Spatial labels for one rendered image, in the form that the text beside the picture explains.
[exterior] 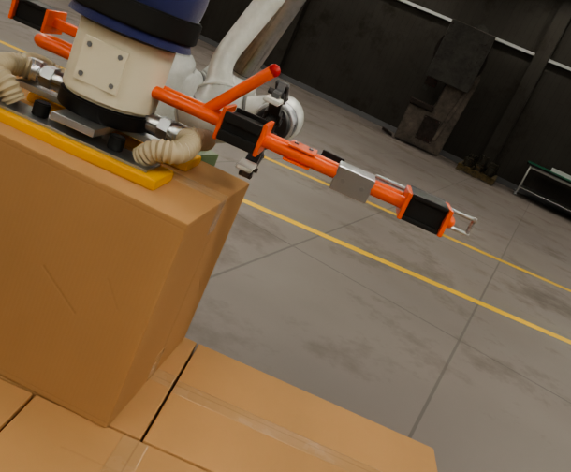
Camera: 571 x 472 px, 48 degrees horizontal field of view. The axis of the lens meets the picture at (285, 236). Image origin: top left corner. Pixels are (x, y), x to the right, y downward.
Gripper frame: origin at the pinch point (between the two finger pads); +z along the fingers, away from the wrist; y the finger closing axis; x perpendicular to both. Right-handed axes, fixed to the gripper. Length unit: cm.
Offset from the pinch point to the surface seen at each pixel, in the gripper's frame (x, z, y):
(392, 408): -84, -136, 108
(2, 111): 38.7, 14.1, 11.4
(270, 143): -3.1, 3.6, -0.1
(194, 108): 11.7, 3.3, -0.2
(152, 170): 13.1, 10.6, 11.1
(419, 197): -30.2, 4.7, -2.4
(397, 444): -54, -14, 53
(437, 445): -104, -123, 108
